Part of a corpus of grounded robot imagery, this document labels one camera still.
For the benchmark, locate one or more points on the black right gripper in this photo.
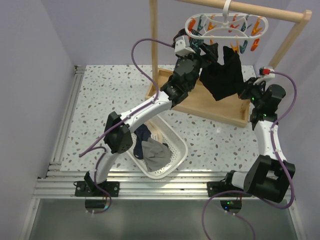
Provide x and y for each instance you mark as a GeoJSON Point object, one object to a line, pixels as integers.
{"type": "Point", "coordinates": [249, 86]}

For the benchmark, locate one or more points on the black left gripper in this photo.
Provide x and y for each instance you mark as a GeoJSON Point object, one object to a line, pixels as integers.
{"type": "Point", "coordinates": [210, 50]}

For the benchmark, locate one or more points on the black underwear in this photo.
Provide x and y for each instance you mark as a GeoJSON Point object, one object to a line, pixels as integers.
{"type": "Point", "coordinates": [224, 80]}

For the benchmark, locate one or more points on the navy underwear with beige band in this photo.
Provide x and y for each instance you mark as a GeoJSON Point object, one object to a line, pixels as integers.
{"type": "Point", "coordinates": [146, 132]}

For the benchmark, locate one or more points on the grey underwear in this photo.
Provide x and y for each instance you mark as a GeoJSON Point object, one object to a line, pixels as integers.
{"type": "Point", "coordinates": [155, 157]}

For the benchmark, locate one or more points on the navy striped underwear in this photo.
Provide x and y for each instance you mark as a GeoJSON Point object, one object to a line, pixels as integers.
{"type": "Point", "coordinates": [194, 44]}

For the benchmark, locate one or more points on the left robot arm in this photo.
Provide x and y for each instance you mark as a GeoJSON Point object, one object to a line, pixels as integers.
{"type": "Point", "coordinates": [117, 138]}

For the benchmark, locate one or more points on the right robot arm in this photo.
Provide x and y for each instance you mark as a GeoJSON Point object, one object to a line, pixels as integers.
{"type": "Point", "coordinates": [271, 174]}

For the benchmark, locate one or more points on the white round clip hanger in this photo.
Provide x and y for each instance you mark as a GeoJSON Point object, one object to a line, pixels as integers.
{"type": "Point", "coordinates": [225, 26]}

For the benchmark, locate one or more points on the wooden clothes rack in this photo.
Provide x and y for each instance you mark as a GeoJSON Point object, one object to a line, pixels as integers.
{"type": "Point", "coordinates": [232, 110]}

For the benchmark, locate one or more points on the white perforated plastic basket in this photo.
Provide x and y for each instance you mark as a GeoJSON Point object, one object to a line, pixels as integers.
{"type": "Point", "coordinates": [176, 144]}

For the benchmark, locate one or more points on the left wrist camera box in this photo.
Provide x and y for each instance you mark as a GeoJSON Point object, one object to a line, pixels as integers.
{"type": "Point", "coordinates": [182, 46]}

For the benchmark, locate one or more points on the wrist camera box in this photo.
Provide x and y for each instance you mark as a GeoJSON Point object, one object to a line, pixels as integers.
{"type": "Point", "coordinates": [266, 73]}
{"type": "Point", "coordinates": [182, 46]}

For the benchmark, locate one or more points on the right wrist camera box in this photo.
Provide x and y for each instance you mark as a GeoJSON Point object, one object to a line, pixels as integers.
{"type": "Point", "coordinates": [266, 73]}

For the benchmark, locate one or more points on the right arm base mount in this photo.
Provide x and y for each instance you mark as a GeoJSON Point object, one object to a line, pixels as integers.
{"type": "Point", "coordinates": [233, 203]}

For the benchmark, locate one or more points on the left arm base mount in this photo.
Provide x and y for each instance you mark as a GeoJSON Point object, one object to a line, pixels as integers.
{"type": "Point", "coordinates": [97, 199]}

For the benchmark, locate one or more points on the aluminium frame rails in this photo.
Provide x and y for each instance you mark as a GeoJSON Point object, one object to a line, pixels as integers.
{"type": "Point", "coordinates": [214, 148]}

